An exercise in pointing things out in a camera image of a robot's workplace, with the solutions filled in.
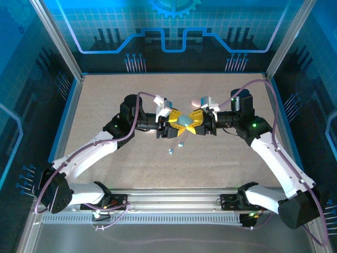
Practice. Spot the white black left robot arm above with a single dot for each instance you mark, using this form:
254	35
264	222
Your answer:
87	153

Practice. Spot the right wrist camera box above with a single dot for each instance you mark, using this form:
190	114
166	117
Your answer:
209	102

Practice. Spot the aluminium table side rail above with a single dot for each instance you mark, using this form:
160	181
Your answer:
71	118
285	131

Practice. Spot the grey metal floor plate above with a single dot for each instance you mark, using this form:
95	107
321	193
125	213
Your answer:
79	239

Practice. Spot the pink earbud charging case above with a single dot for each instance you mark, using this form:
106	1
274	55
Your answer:
196	102

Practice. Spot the aluminium arm base rail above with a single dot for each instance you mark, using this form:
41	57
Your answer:
171	200

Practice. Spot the blue earbud charging case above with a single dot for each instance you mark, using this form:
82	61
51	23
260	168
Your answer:
184	120

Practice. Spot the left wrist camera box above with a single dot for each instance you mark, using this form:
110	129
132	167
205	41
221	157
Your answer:
163	109

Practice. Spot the aluminium frame post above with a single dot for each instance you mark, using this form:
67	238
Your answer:
56	42
289	39

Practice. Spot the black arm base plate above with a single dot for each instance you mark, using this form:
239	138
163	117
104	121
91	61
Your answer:
121	197
228	201

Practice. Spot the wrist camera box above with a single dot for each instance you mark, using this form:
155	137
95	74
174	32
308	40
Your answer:
209	102
163	109

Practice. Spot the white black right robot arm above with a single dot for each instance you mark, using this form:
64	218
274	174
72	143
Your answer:
279	163

